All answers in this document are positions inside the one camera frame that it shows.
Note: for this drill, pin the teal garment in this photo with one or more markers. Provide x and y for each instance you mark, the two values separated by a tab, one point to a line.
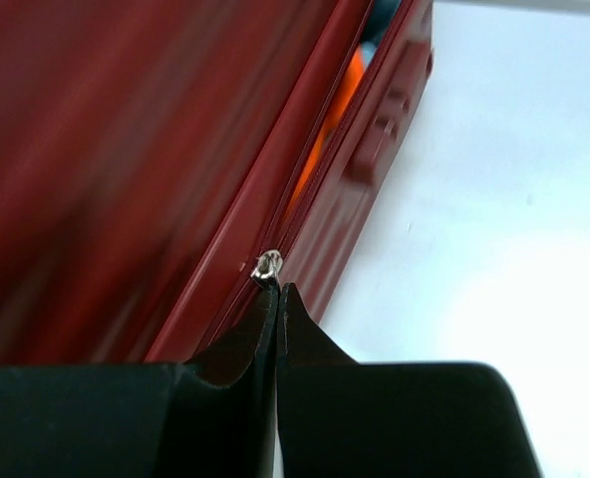
380	18

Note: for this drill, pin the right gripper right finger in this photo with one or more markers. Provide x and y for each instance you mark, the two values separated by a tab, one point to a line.
340	418

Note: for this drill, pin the silver zipper pull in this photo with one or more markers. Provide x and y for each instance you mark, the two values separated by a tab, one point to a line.
267	269

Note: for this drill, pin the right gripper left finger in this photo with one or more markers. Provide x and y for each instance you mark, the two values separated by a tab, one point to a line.
211	416

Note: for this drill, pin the red suitcase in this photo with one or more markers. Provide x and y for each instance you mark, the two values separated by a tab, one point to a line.
149	151

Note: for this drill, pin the orange zip jacket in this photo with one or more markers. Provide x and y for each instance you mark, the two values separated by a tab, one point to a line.
349	84

